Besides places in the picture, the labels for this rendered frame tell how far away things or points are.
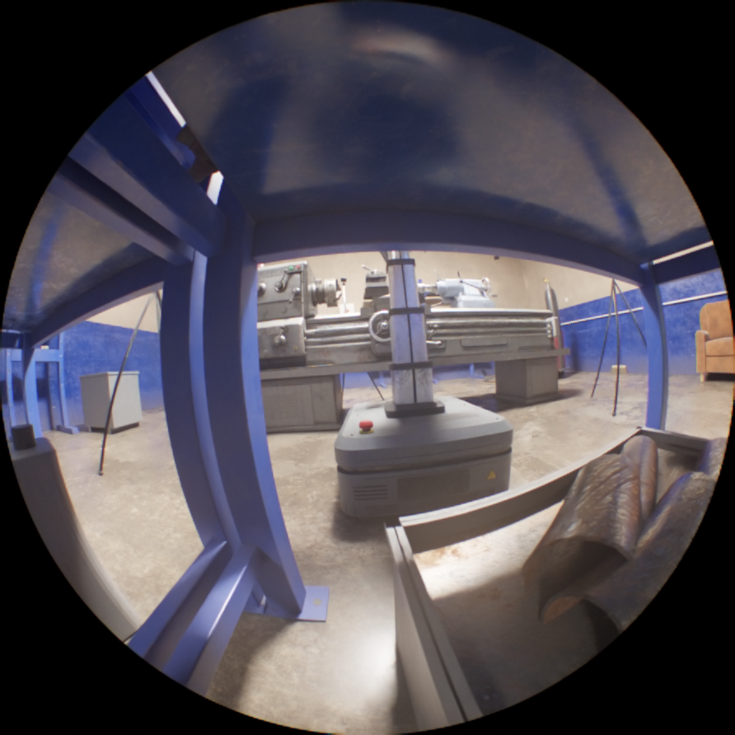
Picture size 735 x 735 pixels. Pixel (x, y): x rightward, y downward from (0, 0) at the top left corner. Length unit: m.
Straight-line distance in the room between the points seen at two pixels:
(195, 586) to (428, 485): 0.56
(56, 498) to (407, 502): 0.75
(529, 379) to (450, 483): 1.77
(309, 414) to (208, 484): 1.50
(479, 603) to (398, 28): 0.43
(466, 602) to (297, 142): 0.44
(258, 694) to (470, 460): 0.70
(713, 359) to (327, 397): 4.10
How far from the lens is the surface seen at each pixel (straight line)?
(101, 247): 0.51
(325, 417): 1.82
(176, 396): 0.38
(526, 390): 2.34
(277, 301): 1.97
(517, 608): 0.24
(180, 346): 0.37
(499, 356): 1.99
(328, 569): 0.62
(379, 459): 0.63
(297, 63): 0.24
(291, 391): 1.84
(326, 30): 0.23
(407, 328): 0.87
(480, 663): 0.21
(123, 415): 2.78
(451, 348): 1.99
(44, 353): 3.28
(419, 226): 0.38
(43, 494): 0.48
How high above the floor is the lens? 0.44
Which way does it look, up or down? level
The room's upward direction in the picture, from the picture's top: 4 degrees counter-clockwise
